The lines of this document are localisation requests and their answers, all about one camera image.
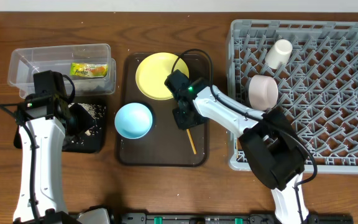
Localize rice food scraps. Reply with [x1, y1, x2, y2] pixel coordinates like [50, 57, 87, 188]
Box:
[63, 102, 107, 147]

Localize wooden chopstick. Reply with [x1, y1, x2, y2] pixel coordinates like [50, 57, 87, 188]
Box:
[186, 129, 197, 155]

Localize green snack wrapper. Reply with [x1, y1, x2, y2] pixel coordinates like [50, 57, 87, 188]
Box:
[70, 63, 108, 78]

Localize light blue bowl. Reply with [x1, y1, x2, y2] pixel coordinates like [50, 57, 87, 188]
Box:
[114, 103, 153, 139]

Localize yellow round plate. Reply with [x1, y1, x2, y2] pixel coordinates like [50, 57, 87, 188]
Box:
[135, 52, 178, 100]

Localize pink white bowl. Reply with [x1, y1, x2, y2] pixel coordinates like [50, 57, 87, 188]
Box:
[248, 75, 278, 111]

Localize small white cup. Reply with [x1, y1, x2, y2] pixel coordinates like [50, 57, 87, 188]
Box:
[265, 39, 293, 70]

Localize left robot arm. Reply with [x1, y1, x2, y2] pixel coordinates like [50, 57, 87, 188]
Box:
[13, 93, 111, 223]

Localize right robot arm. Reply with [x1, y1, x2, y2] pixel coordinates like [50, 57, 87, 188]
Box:
[164, 70, 309, 223]

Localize black rectangular waste tray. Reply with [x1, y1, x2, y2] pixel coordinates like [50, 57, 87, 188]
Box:
[14, 95, 107, 156]

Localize clear plastic waste bin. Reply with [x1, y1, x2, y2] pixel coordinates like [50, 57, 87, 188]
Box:
[7, 44, 116, 98]

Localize grey plastic dishwasher rack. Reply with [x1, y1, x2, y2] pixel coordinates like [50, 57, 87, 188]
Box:
[226, 19, 358, 174]

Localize dark brown serving tray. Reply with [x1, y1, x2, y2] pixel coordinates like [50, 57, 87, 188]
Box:
[116, 53, 209, 167]

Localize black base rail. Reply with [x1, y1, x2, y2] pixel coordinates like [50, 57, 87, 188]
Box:
[73, 205, 354, 224]

